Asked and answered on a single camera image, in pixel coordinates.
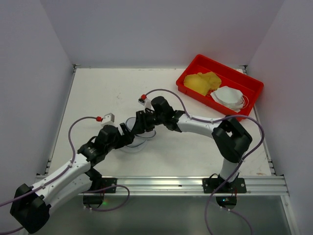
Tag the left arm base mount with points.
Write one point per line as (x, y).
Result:
(99, 198)

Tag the beige bra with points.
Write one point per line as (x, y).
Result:
(202, 83)

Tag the pale green bra pad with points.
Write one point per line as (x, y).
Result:
(231, 98)

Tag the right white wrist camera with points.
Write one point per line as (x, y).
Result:
(145, 101)

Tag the white mesh laundry bag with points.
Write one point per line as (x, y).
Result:
(140, 140)

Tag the aluminium front rail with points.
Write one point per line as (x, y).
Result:
(170, 186)

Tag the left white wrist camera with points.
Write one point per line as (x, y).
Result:
(108, 119)

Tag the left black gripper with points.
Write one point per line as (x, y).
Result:
(126, 136)

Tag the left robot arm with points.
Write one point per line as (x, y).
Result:
(33, 205)

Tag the red plastic bin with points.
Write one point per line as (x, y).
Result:
(249, 86)

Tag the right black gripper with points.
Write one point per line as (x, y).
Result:
(141, 121)

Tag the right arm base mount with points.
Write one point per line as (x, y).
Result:
(221, 189)

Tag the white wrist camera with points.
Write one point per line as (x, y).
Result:
(108, 119)
(145, 101)

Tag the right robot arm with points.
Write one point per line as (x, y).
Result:
(231, 138)

